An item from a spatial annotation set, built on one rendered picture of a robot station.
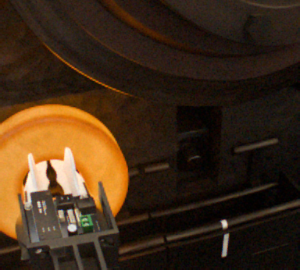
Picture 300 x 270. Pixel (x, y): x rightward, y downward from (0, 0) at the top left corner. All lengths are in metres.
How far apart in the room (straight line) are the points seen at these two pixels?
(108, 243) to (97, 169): 0.13
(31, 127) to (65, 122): 0.03
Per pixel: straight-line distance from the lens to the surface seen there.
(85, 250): 0.38
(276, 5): 0.42
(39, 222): 0.39
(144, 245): 0.60
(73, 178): 0.46
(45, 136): 0.48
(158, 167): 0.64
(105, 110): 0.60
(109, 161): 0.51
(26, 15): 0.44
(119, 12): 0.42
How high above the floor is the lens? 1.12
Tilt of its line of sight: 29 degrees down
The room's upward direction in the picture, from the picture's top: 2 degrees counter-clockwise
